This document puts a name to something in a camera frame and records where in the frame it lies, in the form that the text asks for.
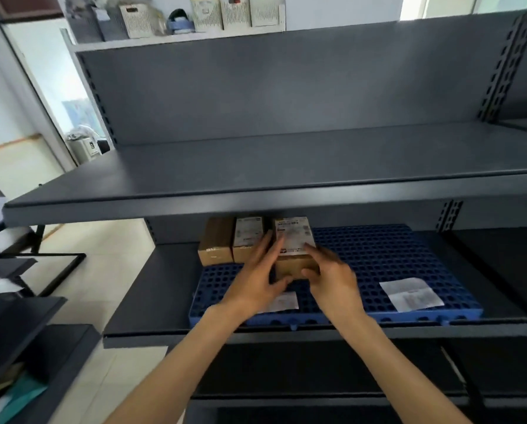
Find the person's left hand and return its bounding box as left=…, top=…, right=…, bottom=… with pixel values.
left=220, top=229, right=294, bottom=319

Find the person's right hand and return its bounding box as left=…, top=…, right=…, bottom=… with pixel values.
left=301, top=244, right=371, bottom=332

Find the cardboard box with white label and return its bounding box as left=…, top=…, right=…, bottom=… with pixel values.
left=274, top=217, right=321, bottom=281
left=232, top=217, right=267, bottom=264

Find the person's right forearm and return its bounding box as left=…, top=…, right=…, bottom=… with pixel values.
left=334, top=311, right=474, bottom=424

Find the person's left forearm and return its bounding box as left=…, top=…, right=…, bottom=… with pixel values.
left=104, top=303, right=259, bottom=424

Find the small white paper slip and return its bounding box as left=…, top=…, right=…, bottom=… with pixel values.
left=257, top=291, right=300, bottom=313

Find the plain brown cardboard box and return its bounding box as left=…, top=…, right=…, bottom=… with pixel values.
left=197, top=217, right=236, bottom=267

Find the blue perforated plastic mat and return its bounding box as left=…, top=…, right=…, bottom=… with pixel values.
left=189, top=223, right=484, bottom=328

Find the large white paper slip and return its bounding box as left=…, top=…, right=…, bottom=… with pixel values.
left=379, top=277, right=445, bottom=313

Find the dark grey metal shelving unit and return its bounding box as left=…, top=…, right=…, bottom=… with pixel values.
left=2, top=8, right=527, bottom=424

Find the white appliance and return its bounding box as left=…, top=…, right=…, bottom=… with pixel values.
left=66, top=126, right=110, bottom=165

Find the black metal rack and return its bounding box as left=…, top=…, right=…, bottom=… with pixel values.
left=0, top=196, right=101, bottom=424

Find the white slotted storage basket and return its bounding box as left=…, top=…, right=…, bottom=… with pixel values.
left=219, top=0, right=252, bottom=31
left=119, top=4, right=154, bottom=39
left=190, top=0, right=224, bottom=32
left=249, top=0, right=286, bottom=28

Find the teal sheet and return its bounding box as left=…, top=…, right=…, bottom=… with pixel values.
left=0, top=374, right=48, bottom=424

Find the blue and black bundle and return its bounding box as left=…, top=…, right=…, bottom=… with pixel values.
left=166, top=9, right=196, bottom=35

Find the window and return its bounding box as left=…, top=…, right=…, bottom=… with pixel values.
left=399, top=0, right=527, bottom=21

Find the grey storage bin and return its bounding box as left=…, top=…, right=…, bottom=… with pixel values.
left=66, top=8, right=128, bottom=44

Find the white wall shelf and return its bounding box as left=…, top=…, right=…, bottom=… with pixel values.
left=60, top=4, right=287, bottom=53

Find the brown door frame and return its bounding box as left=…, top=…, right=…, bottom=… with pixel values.
left=0, top=0, right=64, bottom=23

